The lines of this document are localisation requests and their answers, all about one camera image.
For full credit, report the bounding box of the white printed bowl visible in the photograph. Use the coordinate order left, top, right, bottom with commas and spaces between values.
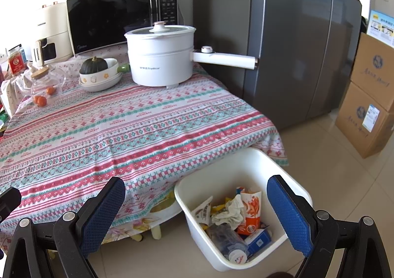
79, 58, 120, 85

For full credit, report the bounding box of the jar with red label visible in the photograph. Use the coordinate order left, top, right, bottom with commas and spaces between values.
8, 45, 28, 76

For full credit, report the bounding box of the cardboard box with label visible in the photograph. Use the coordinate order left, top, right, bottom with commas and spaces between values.
335, 81, 394, 158

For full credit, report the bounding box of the white electric cooking pot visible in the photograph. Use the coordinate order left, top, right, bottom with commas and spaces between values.
124, 21, 258, 89

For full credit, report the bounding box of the black microwave oven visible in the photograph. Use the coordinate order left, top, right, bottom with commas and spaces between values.
66, 0, 182, 58

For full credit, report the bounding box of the blue carton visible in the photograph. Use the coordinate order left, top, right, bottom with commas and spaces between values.
245, 229, 273, 258

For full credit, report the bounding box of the white tissue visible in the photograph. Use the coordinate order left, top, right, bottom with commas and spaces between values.
212, 194, 245, 229

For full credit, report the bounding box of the blue and white box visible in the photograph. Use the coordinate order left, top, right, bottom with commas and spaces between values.
366, 10, 394, 48

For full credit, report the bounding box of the yellow floral cloth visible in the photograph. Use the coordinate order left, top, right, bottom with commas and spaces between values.
101, 189, 182, 237

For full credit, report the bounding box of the dark green squash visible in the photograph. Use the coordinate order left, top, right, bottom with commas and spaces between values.
80, 57, 108, 75

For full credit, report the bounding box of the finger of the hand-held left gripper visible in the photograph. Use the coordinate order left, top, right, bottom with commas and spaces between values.
0, 186, 22, 221

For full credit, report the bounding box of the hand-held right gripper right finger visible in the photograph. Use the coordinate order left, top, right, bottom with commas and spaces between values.
266, 175, 394, 278

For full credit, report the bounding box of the cream air fryer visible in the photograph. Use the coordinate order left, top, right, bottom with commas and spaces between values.
30, 1, 74, 68

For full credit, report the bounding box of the yellow wrapper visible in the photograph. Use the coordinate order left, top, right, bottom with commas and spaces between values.
212, 197, 234, 214

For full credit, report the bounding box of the glass jar with wooden lid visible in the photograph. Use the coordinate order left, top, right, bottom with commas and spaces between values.
30, 66, 68, 106

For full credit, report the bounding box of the white plastic bin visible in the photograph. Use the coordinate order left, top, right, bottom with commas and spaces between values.
174, 147, 313, 272

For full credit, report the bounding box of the striped patterned tablecloth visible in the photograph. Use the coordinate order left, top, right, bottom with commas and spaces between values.
0, 66, 289, 246

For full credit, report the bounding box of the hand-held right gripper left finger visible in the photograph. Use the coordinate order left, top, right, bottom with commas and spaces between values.
0, 176, 126, 278

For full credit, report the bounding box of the red and white fries carton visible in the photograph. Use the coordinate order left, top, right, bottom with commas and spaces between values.
235, 187, 263, 235

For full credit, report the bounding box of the grey refrigerator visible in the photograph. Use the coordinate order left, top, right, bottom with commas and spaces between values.
177, 0, 364, 131

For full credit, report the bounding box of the clear plastic bottle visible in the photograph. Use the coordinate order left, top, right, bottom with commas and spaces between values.
206, 224, 250, 264

